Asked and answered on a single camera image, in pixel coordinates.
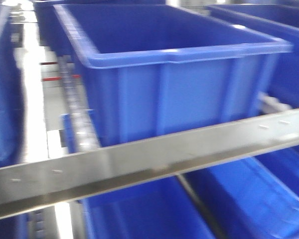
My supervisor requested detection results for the steel shelf front rail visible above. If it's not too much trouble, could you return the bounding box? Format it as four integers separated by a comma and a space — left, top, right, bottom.
0, 109, 299, 219

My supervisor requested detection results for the blue bin lower shelf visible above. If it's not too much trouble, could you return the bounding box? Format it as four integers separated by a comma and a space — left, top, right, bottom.
80, 177, 214, 239

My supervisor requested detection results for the large blue bin centre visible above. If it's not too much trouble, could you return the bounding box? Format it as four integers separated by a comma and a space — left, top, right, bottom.
54, 4, 292, 146

